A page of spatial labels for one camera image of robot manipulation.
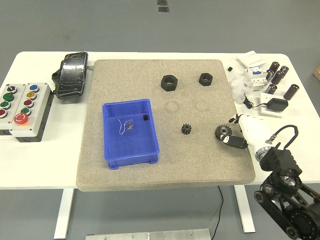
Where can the brown cardboard box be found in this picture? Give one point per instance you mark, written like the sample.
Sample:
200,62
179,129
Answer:
317,72

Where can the crumpled clear plastic bag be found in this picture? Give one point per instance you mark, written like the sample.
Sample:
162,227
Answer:
238,87

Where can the silver metal plate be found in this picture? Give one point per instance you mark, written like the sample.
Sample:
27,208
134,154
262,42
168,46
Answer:
150,235

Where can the blue plastic box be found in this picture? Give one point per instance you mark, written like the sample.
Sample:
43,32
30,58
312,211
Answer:
140,140

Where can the grey-brown mat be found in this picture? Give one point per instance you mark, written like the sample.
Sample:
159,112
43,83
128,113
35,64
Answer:
162,160

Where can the large black gear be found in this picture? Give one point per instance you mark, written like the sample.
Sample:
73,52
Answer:
223,130

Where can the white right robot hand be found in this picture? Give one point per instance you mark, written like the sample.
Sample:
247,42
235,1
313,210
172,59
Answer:
255,131

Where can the small black hex nut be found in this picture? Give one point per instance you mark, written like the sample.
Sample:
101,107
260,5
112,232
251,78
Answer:
203,81

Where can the white circuit breaker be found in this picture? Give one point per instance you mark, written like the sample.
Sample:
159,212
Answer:
257,80

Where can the large black hex nut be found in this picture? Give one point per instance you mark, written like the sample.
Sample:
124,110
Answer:
165,85

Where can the small clear plastic bag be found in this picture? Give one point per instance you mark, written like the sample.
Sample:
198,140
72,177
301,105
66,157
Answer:
129,125

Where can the black power adapter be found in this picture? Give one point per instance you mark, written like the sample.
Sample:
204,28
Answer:
277,105

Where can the white table leg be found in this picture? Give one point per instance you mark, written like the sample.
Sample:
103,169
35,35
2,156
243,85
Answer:
63,212
243,207

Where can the grey emergency-stop button box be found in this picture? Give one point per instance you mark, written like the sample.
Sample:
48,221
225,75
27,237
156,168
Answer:
35,110

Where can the white square plate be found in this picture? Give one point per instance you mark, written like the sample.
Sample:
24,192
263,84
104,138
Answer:
265,97

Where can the shiny black wrapped device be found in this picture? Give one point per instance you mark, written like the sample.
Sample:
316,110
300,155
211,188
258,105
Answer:
71,75

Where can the small black gear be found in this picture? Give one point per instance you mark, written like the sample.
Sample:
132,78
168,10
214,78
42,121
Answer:
186,129

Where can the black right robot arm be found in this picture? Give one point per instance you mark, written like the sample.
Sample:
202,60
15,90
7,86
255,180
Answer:
282,162

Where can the flat white box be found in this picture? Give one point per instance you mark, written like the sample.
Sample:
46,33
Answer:
251,60

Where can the dark brown capacitor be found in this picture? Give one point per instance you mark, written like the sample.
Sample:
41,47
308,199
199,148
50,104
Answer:
278,77
269,75
273,67
291,92
285,70
271,89

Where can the dark floor marker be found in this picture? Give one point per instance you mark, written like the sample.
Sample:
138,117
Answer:
162,2

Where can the grey selector-switch button box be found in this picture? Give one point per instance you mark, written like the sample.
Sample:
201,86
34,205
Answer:
13,100

